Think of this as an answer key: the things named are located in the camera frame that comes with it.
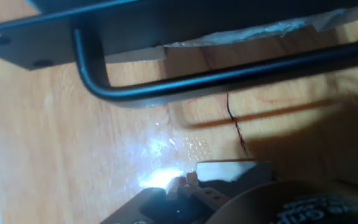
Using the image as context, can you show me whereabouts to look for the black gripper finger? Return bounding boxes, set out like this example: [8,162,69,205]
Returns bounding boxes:
[99,171,229,224]

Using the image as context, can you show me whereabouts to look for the small wooden cube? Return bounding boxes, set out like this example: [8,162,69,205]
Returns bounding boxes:
[196,160,273,189]

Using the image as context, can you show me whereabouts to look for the black metal drawer handle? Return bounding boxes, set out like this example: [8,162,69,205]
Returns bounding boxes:
[0,0,358,109]

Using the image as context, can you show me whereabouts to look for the glossy wooden board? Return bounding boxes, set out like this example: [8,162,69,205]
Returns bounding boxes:
[0,0,358,224]

